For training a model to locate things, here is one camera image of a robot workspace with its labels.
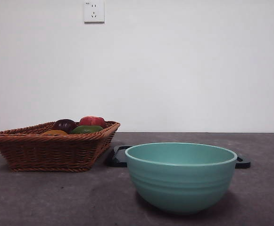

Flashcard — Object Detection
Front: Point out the teal ribbed bowl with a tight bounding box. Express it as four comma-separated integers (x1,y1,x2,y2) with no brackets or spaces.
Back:
124,142,238,215

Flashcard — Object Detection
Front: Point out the yellow-brown kiwi fruit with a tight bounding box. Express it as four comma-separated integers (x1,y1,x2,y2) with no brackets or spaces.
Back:
42,129,68,135

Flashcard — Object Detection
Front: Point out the red apple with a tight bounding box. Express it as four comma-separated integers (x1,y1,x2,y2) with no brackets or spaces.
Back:
79,115,106,129

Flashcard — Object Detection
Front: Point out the dark rectangular tray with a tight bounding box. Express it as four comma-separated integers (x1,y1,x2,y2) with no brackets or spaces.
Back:
106,145,251,169

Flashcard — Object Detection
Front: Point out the green oval fruit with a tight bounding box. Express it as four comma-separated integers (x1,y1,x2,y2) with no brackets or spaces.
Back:
70,124,104,134

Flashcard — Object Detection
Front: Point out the dark purple round fruit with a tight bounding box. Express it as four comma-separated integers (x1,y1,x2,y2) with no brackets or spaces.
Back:
53,118,77,132

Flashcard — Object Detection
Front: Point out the brown wicker basket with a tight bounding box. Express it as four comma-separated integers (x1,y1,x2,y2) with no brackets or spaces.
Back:
0,120,121,172

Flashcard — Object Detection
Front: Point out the white wall socket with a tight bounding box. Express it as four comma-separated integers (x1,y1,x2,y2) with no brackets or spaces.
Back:
83,0,105,24

